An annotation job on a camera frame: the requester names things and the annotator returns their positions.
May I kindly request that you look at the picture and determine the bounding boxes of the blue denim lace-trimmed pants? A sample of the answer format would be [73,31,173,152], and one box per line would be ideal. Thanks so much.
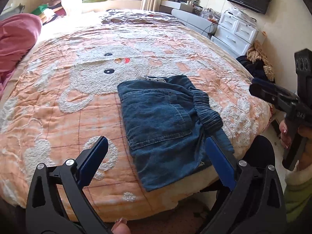
[117,75,234,192]

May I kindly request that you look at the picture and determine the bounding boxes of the right hand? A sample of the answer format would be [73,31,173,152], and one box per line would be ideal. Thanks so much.
[279,119,312,171]

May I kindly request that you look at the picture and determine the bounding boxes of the left hand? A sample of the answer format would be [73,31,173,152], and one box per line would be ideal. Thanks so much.
[111,218,131,234]

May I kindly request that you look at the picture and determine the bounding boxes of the black clothes pile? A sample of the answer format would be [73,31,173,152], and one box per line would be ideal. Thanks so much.
[236,56,275,83]

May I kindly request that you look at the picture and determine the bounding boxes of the green fleece right sleeve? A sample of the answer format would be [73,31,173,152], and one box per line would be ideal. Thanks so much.
[284,164,311,223]

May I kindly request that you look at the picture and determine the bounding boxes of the black trouser leg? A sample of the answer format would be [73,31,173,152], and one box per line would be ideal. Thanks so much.
[242,135,276,168]

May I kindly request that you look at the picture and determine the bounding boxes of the tan knitted garment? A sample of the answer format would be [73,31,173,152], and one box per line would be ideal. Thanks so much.
[246,40,274,82]

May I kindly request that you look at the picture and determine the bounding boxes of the white drawer cabinet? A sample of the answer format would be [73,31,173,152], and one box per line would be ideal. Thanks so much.
[211,11,267,59]

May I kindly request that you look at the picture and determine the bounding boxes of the orange white quilted bedspread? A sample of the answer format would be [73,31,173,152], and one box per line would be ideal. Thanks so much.
[1,10,272,222]

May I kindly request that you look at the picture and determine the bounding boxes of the white dressing table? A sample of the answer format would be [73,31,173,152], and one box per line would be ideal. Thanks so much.
[159,0,217,39]

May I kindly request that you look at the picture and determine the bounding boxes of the pink blanket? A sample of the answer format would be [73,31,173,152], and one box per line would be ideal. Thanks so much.
[1,13,42,95]

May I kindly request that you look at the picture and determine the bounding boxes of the clothes pile by window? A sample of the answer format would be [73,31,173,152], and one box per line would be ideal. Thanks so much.
[31,0,67,25]

